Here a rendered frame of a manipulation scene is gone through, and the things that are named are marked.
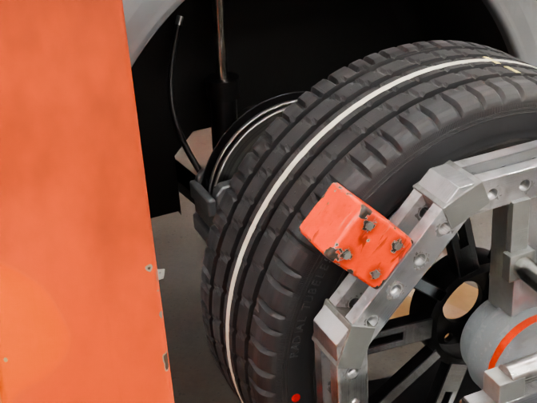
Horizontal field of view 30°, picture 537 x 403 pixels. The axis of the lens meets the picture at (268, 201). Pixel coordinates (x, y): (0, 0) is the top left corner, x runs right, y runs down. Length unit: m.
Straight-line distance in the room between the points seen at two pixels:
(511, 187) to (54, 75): 0.57
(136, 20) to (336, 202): 0.44
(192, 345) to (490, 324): 1.64
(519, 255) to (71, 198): 0.57
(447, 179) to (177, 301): 1.96
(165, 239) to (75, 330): 2.44
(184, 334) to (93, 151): 2.05
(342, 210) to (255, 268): 0.19
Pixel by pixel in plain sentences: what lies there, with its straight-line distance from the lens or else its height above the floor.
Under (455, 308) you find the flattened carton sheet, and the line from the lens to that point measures 2.93.
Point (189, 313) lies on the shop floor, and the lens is 2.96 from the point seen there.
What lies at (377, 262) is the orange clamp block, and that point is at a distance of 1.11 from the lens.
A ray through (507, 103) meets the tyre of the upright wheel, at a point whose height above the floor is 1.16.
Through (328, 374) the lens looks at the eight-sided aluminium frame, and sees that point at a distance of 1.22.
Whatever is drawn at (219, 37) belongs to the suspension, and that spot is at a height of 1.09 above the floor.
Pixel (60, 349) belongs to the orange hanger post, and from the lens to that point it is 0.93.
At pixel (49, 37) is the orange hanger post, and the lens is 0.82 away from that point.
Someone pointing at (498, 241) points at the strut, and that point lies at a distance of 1.26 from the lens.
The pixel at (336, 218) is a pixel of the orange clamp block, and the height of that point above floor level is 1.11.
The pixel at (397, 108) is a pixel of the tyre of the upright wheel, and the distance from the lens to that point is 1.23.
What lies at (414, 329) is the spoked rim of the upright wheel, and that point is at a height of 0.86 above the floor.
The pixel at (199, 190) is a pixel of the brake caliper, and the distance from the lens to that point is 1.65.
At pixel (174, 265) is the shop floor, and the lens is 3.20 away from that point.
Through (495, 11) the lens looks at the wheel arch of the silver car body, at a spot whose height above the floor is 1.14.
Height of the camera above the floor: 1.63
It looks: 27 degrees down
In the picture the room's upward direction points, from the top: 4 degrees counter-clockwise
